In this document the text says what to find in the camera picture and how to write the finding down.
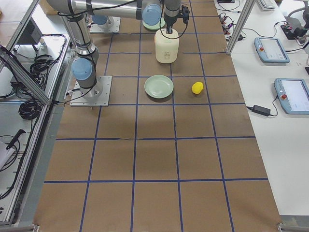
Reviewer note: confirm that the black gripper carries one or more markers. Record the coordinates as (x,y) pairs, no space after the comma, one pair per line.
(169,20)

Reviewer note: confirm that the white rice cooker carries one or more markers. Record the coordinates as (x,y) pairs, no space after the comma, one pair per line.
(166,46)

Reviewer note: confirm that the green plate near arm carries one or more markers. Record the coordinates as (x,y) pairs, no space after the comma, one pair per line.
(157,26)
(158,86)

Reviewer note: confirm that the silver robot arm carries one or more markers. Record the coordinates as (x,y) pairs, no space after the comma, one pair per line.
(150,11)
(103,21)

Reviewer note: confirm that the yellow toy pepper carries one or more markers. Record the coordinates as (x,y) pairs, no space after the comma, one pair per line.
(197,87)

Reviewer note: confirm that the white keyboard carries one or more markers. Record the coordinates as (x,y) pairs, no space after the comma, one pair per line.
(266,5)

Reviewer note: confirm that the far blue teach pendant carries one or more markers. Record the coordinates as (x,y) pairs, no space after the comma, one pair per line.
(270,50)

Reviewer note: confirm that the blue teach pendant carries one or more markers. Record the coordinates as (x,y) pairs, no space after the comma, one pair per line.
(293,95)
(270,50)

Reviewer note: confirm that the black power adapter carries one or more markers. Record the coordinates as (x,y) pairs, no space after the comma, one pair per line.
(261,110)

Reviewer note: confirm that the near blue teach pendant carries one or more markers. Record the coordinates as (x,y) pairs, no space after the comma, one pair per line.
(293,95)

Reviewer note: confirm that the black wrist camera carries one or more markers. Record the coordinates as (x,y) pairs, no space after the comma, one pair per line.
(185,14)

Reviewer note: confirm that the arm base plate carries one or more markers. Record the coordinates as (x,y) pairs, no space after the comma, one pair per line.
(96,29)
(98,96)

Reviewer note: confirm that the aluminium frame post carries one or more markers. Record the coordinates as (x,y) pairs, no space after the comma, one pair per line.
(245,12)

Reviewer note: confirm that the aluminium frame rail left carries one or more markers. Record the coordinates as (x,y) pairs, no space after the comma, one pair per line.
(20,73)

